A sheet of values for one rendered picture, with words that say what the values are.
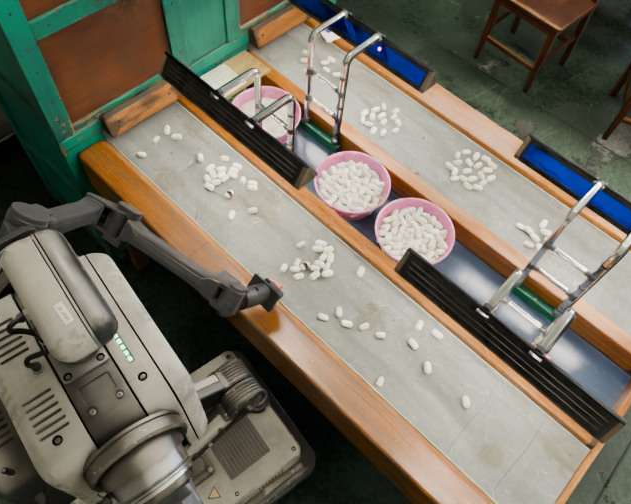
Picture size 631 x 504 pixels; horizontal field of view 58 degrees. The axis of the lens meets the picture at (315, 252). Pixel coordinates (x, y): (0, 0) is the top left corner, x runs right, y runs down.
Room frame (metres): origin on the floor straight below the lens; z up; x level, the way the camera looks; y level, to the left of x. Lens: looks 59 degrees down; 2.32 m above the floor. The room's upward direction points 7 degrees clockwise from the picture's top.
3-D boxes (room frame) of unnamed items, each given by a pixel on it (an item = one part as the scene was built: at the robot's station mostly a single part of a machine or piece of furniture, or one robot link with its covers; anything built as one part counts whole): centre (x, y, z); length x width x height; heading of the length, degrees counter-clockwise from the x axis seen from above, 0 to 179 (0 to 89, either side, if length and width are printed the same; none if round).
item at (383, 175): (1.23, -0.10, 0.72); 0.27 x 0.27 x 0.10
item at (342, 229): (1.00, -0.13, 0.71); 1.81 x 0.05 x 0.11; 52
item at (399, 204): (1.05, -0.32, 0.72); 0.27 x 0.27 x 0.10
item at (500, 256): (1.25, -0.33, 0.71); 1.81 x 0.05 x 0.11; 52
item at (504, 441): (0.86, -0.02, 0.73); 1.81 x 0.30 x 0.02; 52
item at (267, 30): (1.94, 0.25, 0.83); 0.30 x 0.06 x 0.07; 142
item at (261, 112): (1.24, 0.23, 0.90); 0.20 x 0.19 x 0.45; 52
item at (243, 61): (1.64, 0.42, 0.77); 0.33 x 0.15 x 0.01; 142
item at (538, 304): (0.95, -0.78, 0.90); 0.20 x 0.19 x 0.45; 52
